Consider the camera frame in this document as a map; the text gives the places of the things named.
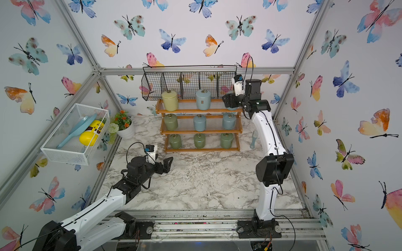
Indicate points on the yellow tea canister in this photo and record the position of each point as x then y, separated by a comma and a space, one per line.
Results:
170, 100

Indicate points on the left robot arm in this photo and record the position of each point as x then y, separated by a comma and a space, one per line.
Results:
85, 231

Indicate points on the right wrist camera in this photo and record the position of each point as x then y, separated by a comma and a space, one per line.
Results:
238, 85

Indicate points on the teal dustpan scoop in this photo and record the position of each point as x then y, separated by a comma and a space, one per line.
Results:
78, 129

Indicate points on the yellow toy bottle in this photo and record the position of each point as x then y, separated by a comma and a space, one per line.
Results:
91, 134

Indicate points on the light blue brush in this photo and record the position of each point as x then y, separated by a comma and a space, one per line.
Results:
254, 138

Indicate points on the green canister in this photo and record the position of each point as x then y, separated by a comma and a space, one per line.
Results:
199, 141
175, 141
226, 140
171, 122

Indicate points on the potted flower plant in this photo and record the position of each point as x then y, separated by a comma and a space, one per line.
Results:
122, 125

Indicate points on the white wire basket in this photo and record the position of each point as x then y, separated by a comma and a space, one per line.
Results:
74, 152

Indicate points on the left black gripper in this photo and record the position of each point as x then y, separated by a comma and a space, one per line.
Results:
166, 167

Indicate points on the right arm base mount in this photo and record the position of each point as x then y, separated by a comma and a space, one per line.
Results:
256, 228

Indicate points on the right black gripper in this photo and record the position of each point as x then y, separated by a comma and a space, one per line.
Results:
230, 98

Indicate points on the light blue canister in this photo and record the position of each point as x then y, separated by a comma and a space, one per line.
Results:
203, 99

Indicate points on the black wire basket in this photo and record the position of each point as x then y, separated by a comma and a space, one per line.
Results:
187, 80

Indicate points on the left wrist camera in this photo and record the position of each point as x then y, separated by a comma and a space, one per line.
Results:
151, 153

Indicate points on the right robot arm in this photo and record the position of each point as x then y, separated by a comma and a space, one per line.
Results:
276, 164

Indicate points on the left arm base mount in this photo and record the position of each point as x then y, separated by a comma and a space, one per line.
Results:
134, 229

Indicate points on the wooden three-tier shelf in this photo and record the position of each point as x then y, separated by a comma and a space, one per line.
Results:
189, 129

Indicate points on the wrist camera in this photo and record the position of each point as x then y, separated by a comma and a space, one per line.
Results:
238, 85
151, 153

